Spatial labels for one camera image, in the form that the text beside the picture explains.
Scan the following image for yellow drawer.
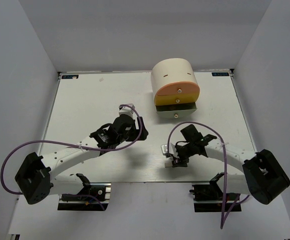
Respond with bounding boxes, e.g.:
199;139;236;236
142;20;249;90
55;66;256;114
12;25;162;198
154;93;199;106

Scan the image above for grey bottom drawer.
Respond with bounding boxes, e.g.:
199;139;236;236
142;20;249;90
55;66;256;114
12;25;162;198
156;102;197;119

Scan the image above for grey white eraser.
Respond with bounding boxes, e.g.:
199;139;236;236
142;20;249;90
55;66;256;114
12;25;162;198
165;162;173;168

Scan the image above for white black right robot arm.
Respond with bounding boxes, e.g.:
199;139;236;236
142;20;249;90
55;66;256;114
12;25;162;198
163;122;290;205

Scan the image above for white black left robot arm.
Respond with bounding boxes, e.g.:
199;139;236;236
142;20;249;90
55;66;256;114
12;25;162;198
14;114;148;205

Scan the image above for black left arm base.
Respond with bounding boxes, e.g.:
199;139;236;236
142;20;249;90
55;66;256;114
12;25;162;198
57;183;111;212

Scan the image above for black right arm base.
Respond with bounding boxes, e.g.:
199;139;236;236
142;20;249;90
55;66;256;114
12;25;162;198
188;183;243;213

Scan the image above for cream round drawer cabinet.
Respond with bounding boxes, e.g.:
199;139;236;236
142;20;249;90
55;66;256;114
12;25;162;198
151;57;201;120

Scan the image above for blue left corner label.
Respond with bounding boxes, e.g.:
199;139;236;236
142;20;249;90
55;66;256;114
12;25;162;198
61;74;79;79

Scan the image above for blue corner label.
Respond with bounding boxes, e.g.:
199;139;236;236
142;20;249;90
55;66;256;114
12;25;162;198
61;74;79;79
212;72;230;77

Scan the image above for blue right corner label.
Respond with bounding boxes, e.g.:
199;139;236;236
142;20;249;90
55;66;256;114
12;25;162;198
212;72;230;77

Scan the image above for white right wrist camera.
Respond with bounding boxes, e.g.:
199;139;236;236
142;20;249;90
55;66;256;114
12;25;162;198
161;143;177;158

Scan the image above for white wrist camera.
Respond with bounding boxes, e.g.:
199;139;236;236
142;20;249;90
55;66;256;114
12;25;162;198
119;103;135;118
161;143;177;158

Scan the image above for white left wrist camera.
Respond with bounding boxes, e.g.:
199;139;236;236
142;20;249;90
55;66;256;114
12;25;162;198
119;103;135;118

